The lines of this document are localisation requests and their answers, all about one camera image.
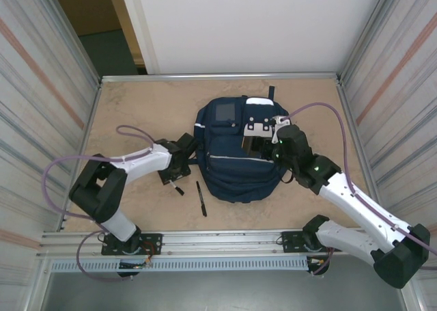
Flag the aluminium table edge rail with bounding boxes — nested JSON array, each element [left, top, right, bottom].
[[100, 72, 343, 83]]

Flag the white door frame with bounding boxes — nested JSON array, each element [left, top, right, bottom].
[[117, 0, 160, 75]]

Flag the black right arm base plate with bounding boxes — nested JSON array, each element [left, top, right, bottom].
[[279, 230, 343, 254]]

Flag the small circuit board with wires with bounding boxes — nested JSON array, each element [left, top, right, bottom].
[[118, 256, 153, 269]]

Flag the navy blue backpack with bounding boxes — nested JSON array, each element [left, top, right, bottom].
[[193, 85, 294, 204]]

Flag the aluminium table side rail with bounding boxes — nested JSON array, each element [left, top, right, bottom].
[[337, 78, 389, 228], [59, 78, 103, 232]]

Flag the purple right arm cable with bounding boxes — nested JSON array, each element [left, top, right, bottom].
[[288, 102, 437, 276]]

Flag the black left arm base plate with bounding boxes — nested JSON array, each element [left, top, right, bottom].
[[100, 232, 163, 257]]

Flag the slotted grey cable duct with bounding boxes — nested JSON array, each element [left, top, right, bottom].
[[50, 258, 310, 273]]

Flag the long aluminium mounting rail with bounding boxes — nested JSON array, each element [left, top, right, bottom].
[[36, 226, 410, 259]]

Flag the slim black pen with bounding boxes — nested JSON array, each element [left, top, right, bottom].
[[195, 180, 208, 217]]

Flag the corrugated metal enclosure panel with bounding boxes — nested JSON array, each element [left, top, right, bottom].
[[0, 0, 103, 311], [336, 0, 437, 311]]

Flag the grey metal sheet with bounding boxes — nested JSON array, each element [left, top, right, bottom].
[[40, 256, 409, 311]]

